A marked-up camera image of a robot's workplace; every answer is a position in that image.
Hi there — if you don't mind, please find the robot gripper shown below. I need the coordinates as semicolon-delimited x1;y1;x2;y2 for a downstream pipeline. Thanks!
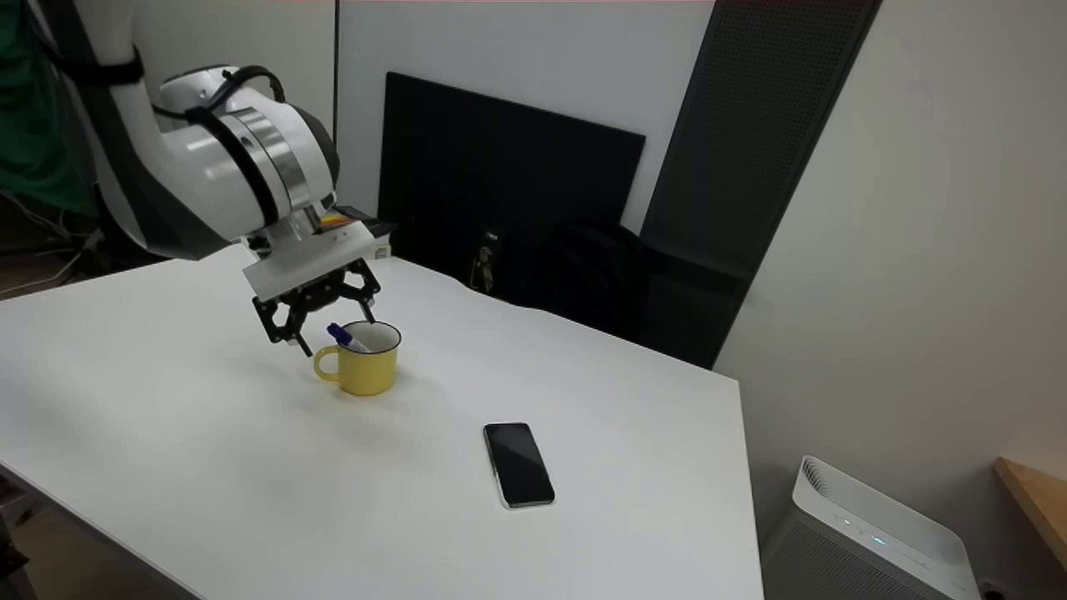
242;218;388;359

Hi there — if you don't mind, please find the white marker with blue cap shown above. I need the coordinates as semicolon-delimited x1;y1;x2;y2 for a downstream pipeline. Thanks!
325;320;378;355

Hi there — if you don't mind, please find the yellow enamel cup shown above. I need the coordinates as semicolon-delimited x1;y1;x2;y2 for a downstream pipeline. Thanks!
309;316;407;399

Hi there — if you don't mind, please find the black flat monitor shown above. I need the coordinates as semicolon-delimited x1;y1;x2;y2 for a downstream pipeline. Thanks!
378;69;649;299

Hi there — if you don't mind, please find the black smartphone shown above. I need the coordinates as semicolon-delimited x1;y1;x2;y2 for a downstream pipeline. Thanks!
479;420;558;509

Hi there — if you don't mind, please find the green cloth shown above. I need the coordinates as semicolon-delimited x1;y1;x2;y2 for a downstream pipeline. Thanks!
0;0;107;221

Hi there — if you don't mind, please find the grey trash bin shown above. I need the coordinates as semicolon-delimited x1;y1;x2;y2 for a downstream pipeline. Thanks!
761;454;986;600

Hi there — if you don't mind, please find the wooden side table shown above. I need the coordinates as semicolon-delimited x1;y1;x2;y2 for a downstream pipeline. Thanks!
992;454;1067;573

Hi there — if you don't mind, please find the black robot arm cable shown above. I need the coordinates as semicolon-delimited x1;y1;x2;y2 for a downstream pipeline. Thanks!
150;62;295;128

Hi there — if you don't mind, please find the tall dark wall panel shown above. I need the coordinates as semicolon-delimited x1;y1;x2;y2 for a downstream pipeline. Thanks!
637;0;887;371

